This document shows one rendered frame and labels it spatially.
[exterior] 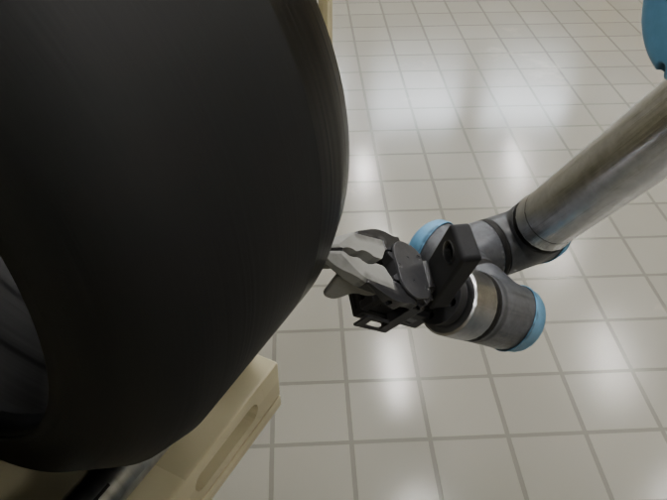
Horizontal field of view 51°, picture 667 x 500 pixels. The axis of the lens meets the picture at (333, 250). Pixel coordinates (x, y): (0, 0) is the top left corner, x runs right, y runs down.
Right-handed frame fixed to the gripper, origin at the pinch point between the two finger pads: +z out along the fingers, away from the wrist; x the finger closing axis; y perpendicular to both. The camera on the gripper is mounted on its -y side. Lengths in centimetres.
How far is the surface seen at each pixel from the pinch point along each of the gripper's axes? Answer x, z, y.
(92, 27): -6.4, 33.9, -17.7
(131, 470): -16.7, 12.4, 19.4
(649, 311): 41, -167, 28
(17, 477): -11.5, 15.5, 38.9
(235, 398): -8.1, -0.7, 19.6
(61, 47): -7.8, 35.1, -16.8
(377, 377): 31, -95, 80
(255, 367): -4.2, -3.6, 19.1
